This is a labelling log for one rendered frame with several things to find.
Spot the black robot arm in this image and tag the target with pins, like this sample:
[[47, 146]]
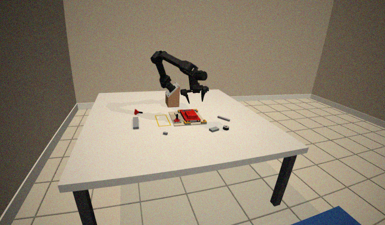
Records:
[[184, 66]]

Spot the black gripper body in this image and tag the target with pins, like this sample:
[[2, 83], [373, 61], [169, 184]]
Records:
[[193, 82]]

